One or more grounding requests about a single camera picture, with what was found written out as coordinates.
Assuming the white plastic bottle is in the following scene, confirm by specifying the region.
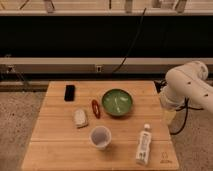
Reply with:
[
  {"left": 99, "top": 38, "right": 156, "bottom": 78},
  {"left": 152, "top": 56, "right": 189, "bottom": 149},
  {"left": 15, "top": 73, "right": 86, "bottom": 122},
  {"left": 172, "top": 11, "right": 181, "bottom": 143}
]
[{"left": 136, "top": 124, "right": 152, "bottom": 165}]

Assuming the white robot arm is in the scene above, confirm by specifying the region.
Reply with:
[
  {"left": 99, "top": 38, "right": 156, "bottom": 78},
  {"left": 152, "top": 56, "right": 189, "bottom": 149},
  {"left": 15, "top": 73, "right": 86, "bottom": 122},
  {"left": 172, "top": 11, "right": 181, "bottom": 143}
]
[{"left": 159, "top": 61, "right": 213, "bottom": 124}]

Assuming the green ceramic bowl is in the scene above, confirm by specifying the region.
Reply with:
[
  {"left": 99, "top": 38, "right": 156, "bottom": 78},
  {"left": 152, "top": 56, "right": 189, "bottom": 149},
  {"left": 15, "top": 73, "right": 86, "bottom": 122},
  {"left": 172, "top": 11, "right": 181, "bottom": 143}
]
[{"left": 101, "top": 89, "right": 133, "bottom": 117}]

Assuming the clear plastic cup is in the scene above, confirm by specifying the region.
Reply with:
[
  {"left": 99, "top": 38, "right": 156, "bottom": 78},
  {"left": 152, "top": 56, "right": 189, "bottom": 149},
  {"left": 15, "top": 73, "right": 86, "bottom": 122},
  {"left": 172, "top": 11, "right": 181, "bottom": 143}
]
[{"left": 89, "top": 126, "right": 112, "bottom": 150}]

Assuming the black smartphone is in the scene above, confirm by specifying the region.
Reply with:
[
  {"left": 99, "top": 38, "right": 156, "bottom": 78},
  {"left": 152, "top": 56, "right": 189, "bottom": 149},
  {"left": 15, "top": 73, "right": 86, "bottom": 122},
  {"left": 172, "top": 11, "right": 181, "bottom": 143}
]
[{"left": 64, "top": 85, "right": 75, "bottom": 101}]

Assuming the black floor cable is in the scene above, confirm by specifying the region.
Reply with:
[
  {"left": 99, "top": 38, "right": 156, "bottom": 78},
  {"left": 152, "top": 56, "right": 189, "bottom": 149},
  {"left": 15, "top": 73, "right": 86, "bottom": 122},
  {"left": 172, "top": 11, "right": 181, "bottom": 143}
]
[{"left": 169, "top": 97, "right": 204, "bottom": 136}]

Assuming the red oval ring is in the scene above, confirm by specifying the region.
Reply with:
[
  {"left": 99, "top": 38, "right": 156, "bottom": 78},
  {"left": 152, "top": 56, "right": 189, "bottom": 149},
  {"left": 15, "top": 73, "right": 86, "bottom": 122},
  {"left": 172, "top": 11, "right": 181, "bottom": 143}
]
[{"left": 91, "top": 98, "right": 102, "bottom": 120}]

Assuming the white wall outlet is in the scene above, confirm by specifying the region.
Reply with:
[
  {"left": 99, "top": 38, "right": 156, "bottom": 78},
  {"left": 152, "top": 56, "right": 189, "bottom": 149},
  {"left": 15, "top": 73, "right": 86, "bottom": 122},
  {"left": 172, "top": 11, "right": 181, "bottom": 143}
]
[{"left": 97, "top": 66, "right": 102, "bottom": 73}]

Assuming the black hanging cable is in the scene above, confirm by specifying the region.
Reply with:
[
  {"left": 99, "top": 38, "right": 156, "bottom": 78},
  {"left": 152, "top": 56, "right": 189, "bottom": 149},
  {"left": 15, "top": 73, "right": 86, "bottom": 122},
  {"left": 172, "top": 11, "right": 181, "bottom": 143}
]
[{"left": 111, "top": 7, "right": 147, "bottom": 74}]

